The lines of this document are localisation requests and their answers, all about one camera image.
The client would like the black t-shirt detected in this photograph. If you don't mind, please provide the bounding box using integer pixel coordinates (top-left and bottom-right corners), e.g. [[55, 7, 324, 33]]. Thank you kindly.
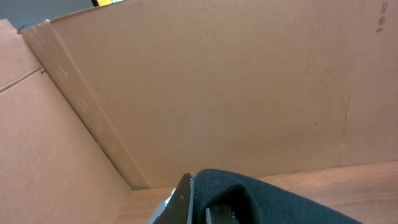
[[193, 169, 358, 224]]

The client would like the cardboard back wall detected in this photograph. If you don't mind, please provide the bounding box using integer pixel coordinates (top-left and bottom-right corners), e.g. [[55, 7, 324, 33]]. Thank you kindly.
[[22, 0, 397, 189]]

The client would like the cardboard side wall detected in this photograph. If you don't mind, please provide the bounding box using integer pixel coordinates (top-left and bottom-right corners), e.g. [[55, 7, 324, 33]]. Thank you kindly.
[[1, 19, 129, 223]]

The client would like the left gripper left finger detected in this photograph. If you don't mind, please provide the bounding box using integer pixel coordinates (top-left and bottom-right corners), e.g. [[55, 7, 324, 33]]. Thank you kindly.
[[153, 173, 195, 224]]

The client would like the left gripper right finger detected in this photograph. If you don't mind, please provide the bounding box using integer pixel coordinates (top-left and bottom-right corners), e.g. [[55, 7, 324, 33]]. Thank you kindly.
[[205, 204, 239, 224]]

